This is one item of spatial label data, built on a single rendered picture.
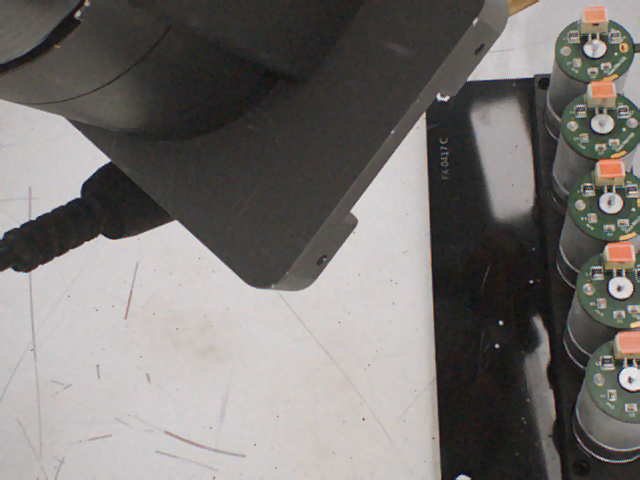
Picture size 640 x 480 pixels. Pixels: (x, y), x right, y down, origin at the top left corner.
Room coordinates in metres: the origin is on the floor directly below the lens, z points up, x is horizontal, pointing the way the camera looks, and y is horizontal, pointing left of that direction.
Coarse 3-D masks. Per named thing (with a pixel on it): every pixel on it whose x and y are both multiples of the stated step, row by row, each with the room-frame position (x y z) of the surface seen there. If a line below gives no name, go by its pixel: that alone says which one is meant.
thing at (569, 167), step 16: (592, 128) 0.19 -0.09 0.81; (608, 128) 0.19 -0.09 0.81; (560, 144) 0.19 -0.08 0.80; (560, 160) 0.19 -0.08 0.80; (576, 160) 0.18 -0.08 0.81; (592, 160) 0.18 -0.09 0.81; (624, 160) 0.18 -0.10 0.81; (560, 176) 0.18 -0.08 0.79; (576, 176) 0.18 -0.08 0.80; (560, 192) 0.18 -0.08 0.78; (560, 208) 0.18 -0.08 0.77
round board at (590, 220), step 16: (592, 176) 0.17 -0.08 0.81; (576, 192) 0.17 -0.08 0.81; (592, 192) 0.17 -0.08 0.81; (608, 192) 0.16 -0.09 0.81; (624, 192) 0.16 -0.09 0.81; (576, 208) 0.16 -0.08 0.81; (592, 208) 0.16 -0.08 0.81; (624, 208) 0.16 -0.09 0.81; (576, 224) 0.16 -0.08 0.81; (592, 224) 0.16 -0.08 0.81; (608, 224) 0.15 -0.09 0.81; (624, 224) 0.15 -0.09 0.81; (608, 240) 0.15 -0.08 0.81; (624, 240) 0.15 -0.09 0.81
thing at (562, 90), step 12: (588, 48) 0.22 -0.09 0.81; (600, 48) 0.22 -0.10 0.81; (624, 48) 0.21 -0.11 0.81; (552, 72) 0.22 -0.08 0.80; (552, 84) 0.22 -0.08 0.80; (564, 84) 0.21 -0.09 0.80; (576, 84) 0.21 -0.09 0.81; (588, 84) 0.20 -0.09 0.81; (624, 84) 0.21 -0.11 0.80; (552, 96) 0.21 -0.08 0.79; (564, 96) 0.21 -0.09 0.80; (576, 96) 0.21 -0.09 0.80; (552, 108) 0.21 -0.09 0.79; (564, 108) 0.21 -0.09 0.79; (552, 120) 0.21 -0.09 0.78; (552, 132) 0.21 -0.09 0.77
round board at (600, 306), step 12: (588, 264) 0.14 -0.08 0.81; (600, 264) 0.14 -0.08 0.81; (636, 264) 0.14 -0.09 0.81; (588, 276) 0.14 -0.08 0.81; (600, 276) 0.14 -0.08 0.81; (612, 276) 0.14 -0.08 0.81; (636, 276) 0.14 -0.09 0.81; (576, 288) 0.14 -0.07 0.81; (600, 288) 0.13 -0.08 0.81; (636, 288) 0.13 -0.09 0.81; (588, 300) 0.13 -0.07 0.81; (600, 300) 0.13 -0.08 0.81; (612, 300) 0.13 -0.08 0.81; (636, 300) 0.13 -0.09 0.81; (588, 312) 0.13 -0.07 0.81; (600, 312) 0.13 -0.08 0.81; (612, 312) 0.13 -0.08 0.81; (624, 312) 0.13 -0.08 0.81; (636, 312) 0.12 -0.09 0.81; (612, 324) 0.12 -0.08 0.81; (624, 324) 0.12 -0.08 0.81; (636, 324) 0.12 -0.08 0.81
